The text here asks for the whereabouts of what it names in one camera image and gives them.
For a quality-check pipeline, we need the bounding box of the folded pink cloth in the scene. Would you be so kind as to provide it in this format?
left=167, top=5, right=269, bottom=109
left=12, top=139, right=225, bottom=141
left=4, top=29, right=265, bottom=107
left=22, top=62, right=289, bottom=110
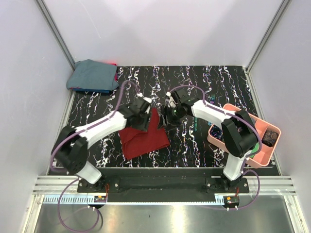
left=105, top=63, right=118, bottom=81

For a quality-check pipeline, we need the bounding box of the green rolled sock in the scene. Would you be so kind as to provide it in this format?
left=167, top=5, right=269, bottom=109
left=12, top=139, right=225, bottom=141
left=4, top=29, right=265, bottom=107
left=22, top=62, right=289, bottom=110
left=249, top=143, right=259, bottom=158

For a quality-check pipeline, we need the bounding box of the brown patterned rolled sock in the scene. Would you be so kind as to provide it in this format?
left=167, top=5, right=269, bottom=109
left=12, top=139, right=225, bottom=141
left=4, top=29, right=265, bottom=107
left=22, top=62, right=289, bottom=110
left=262, top=130, right=279, bottom=147

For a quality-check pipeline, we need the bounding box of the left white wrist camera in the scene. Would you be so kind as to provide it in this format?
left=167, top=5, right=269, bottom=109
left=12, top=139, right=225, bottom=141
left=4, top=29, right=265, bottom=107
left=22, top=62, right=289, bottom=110
left=136, top=93, right=152, bottom=103

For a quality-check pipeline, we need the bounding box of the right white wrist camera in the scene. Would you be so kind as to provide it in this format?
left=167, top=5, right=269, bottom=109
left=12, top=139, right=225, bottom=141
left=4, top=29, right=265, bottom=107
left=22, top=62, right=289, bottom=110
left=166, top=92, right=177, bottom=108

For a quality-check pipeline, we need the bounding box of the left aluminium frame post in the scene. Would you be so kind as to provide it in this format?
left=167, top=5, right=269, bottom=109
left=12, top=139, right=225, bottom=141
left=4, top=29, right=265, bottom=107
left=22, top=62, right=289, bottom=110
left=35, top=0, right=75, bottom=70

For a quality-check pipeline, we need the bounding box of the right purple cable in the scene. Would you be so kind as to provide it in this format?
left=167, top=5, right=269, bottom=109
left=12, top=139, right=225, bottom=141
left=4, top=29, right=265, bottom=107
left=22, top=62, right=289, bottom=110
left=169, top=84, right=262, bottom=212

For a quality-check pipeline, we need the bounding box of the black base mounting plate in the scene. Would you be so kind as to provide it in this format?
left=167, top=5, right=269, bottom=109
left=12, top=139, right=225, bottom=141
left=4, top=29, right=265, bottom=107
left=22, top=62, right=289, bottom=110
left=77, top=167, right=250, bottom=204

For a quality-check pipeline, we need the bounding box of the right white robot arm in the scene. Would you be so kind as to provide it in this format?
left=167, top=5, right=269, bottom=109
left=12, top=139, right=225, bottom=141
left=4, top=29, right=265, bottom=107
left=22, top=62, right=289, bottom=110
left=158, top=86, right=262, bottom=193

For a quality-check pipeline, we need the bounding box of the dark red cloth napkin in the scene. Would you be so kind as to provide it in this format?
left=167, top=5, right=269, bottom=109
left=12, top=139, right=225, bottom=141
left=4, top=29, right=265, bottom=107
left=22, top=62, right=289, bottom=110
left=119, top=108, right=170, bottom=160

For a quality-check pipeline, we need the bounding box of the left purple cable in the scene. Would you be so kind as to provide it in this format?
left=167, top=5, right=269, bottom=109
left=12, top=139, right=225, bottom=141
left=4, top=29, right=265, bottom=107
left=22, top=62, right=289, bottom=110
left=50, top=81, right=144, bottom=231

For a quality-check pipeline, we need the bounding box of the aluminium frame post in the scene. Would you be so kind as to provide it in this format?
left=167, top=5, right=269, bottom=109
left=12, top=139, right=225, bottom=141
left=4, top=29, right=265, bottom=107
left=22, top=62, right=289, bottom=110
left=35, top=0, right=75, bottom=70
left=245, top=0, right=292, bottom=72

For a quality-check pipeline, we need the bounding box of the silver spoon patterned handle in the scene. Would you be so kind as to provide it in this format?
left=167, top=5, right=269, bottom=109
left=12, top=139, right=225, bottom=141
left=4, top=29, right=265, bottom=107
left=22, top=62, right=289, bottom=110
left=194, top=117, right=198, bottom=132

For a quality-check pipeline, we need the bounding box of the fork with teal handle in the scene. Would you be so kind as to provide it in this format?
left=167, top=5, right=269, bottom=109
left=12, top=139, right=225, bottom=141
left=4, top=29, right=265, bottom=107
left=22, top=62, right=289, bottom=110
left=208, top=95, right=215, bottom=104

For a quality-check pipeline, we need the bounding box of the right aluminium frame post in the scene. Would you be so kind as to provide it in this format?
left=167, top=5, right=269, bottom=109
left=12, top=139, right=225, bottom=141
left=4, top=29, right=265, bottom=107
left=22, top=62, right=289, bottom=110
left=245, top=0, right=292, bottom=72

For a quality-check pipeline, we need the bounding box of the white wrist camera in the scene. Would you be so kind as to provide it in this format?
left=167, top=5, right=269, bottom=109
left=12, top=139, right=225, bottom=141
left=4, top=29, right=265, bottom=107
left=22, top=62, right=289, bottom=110
left=136, top=93, right=152, bottom=103
left=166, top=92, right=177, bottom=108

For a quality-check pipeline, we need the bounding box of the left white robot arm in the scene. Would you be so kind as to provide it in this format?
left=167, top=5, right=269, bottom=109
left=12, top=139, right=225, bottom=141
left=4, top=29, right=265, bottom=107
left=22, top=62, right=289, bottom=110
left=52, top=97, right=152, bottom=192

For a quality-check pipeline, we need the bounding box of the folded grey-blue cloth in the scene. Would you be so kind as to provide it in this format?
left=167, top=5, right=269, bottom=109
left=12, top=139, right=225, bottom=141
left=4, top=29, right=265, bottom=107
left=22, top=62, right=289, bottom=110
left=66, top=59, right=119, bottom=91

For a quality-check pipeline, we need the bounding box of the pink divided organizer tray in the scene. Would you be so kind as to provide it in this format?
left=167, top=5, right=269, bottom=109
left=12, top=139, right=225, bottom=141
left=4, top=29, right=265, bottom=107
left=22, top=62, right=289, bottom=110
left=207, top=114, right=281, bottom=168

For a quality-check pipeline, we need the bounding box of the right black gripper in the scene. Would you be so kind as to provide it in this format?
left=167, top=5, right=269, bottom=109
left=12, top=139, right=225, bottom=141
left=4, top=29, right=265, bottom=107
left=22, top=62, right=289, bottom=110
left=157, top=105, right=185, bottom=132

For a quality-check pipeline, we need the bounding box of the blue dotted rolled sock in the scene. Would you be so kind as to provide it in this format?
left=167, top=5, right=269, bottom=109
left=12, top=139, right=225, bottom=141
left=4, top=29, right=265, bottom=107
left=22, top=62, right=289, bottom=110
left=209, top=125, right=223, bottom=141

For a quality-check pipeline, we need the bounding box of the purple cable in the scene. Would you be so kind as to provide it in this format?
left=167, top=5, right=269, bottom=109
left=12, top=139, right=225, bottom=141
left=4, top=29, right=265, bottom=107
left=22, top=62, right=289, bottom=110
left=50, top=81, right=144, bottom=231
left=169, top=84, right=262, bottom=212

